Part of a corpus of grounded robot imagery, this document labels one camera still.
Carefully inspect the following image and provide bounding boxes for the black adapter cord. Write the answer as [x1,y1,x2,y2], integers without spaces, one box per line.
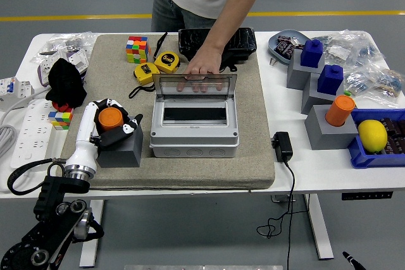
[256,159,297,270]

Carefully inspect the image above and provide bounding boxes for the yellow lemon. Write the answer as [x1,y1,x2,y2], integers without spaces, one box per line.
[358,119,389,153]

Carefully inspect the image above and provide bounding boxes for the purple-edged white socket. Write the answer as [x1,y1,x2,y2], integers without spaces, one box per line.
[37,58,58,87]

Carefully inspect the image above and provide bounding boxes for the white power strip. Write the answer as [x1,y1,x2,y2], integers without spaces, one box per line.
[9,98,54,169]

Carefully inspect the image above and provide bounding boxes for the person's hand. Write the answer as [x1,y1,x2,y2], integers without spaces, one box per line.
[176,47,224,94]

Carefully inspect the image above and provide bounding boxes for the grey block with round hole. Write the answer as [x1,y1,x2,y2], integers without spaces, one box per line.
[96,121,144,169]
[304,104,368,150]

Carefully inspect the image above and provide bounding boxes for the white power strip cable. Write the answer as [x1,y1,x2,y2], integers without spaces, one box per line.
[0,88,48,193]

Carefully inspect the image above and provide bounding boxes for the dark components in rows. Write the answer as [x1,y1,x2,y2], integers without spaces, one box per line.
[378,117,405,156]

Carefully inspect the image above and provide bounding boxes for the blue-grey oval tray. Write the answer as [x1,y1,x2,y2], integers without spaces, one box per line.
[268,29,313,64]

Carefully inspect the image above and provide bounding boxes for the yellow tape measure with strap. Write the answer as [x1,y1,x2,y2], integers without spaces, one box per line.
[128,62,161,99]

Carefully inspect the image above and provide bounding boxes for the small colourful puzzle cube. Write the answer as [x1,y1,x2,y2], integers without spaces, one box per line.
[47,108,74,131]

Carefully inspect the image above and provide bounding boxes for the grey plastic enclosure box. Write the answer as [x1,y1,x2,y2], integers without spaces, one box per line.
[149,94,239,159]

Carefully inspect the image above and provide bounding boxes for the dark foil packet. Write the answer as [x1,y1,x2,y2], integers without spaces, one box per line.
[277,35,301,45]
[274,41,297,61]

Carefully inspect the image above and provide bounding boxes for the transparent hinged box lid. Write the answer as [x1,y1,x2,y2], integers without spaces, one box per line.
[151,73,238,102]

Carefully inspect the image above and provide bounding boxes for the black table control panel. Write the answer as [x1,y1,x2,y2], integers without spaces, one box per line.
[341,191,394,201]

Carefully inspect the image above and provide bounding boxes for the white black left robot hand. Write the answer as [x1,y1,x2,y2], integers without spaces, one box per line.
[65,98,144,169]

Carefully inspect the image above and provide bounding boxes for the grey-brown fabric mat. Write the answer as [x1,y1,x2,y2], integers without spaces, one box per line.
[56,33,276,191]

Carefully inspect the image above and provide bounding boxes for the grey square holder block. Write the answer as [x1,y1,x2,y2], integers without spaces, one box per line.
[301,72,346,115]
[286,47,326,90]

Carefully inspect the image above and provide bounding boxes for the clear bag of small parts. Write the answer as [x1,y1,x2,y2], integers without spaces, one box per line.
[318,29,387,71]
[343,63,405,108]

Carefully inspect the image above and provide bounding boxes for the clear bag of white parts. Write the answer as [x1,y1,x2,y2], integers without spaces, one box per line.
[38,31,97,62]

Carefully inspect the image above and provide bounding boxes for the blue plastic block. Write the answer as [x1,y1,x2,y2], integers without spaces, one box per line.
[300,39,324,69]
[316,64,345,96]

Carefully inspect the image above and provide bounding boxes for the blue plastic bin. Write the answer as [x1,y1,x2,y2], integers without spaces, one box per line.
[347,107,405,169]

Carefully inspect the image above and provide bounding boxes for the large colourful puzzle cube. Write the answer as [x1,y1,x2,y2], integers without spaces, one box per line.
[125,35,151,64]

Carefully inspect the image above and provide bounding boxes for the white table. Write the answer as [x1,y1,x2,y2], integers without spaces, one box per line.
[0,31,405,268]

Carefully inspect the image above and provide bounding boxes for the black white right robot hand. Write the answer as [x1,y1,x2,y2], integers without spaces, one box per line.
[342,250,365,270]

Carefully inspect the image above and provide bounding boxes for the orange cylinder battery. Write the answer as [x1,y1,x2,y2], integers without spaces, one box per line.
[97,107,125,132]
[325,94,356,127]

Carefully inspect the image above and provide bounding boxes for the white socket module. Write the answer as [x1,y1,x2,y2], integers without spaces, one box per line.
[68,49,89,73]

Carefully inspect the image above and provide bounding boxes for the black power adapter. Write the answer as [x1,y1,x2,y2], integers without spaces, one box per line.
[271,131,294,163]

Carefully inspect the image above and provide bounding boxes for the white circuit breaker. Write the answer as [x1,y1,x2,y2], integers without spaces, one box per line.
[0,76,35,100]

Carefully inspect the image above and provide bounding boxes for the black cloth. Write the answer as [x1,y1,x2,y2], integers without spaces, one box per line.
[45,58,88,109]

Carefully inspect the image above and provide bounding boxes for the black plastic housing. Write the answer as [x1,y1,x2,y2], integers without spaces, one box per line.
[178,27,258,73]

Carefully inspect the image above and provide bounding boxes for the yellow tape measure black label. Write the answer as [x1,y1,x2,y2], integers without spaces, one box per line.
[154,51,182,74]

